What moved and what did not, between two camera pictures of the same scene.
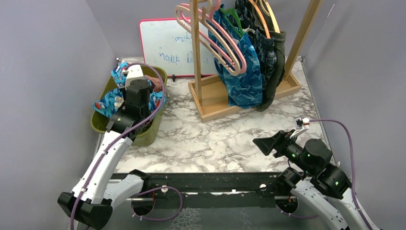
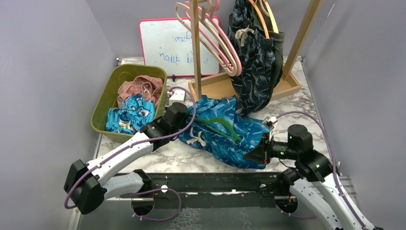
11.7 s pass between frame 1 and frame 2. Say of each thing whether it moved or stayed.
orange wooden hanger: stayed
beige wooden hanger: stayed
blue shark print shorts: moved
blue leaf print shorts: moved
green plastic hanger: moved
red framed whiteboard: stayed
